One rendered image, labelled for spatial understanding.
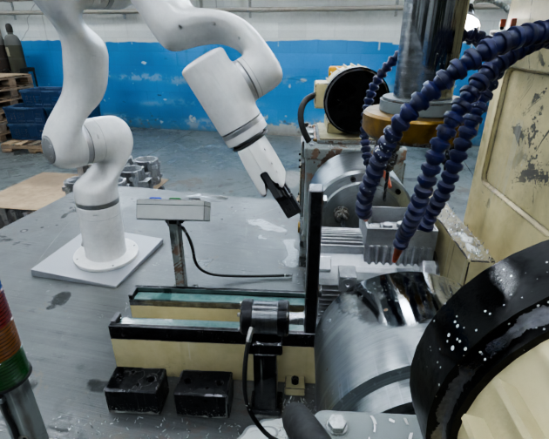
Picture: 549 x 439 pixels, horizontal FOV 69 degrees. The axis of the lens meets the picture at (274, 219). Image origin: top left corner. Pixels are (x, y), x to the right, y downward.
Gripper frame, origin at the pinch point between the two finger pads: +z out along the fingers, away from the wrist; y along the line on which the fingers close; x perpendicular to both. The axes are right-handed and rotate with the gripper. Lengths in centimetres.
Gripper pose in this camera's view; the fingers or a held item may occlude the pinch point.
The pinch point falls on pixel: (289, 205)
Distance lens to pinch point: 79.8
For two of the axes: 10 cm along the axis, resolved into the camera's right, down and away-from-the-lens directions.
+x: 8.6, -4.3, -2.6
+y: -0.6, 4.2, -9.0
